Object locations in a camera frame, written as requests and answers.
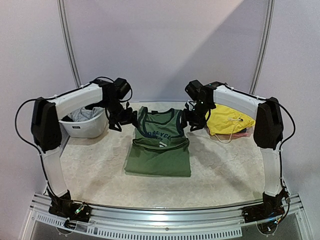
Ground aluminium front rail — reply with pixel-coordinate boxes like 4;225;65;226
20;194;313;240

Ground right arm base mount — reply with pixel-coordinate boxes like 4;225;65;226
241;194;291;224

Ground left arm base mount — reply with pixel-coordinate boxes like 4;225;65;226
48;191;92;223

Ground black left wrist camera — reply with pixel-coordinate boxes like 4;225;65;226
114;77;132;100

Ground yellow shorts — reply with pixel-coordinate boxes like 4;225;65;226
205;104;256;136

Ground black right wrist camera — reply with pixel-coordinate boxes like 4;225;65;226
184;79;203;101

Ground grey garment in basket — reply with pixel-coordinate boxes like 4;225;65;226
66;107;103;122

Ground white drawstring cord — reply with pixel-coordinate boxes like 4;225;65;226
214;116;245;144

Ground aluminium frame post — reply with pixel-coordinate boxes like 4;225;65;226
57;0;82;87
249;0;275;94

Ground green garment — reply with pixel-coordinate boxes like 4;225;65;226
124;106;192;178

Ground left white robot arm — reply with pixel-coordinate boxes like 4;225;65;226
30;76;138;217

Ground white plastic laundry basket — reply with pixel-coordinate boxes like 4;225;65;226
59;108;107;139

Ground left aluminium frame post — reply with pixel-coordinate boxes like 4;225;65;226
57;0;82;87

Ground folded pink garment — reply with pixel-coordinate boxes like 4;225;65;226
220;127;254;139

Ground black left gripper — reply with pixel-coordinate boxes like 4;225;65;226
102;98;139;132

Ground right aluminium frame post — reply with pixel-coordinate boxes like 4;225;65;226
249;0;275;94

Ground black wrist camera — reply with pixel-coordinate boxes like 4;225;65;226
184;79;203;101
114;77;132;100

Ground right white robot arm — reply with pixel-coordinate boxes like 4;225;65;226
183;79;289;218

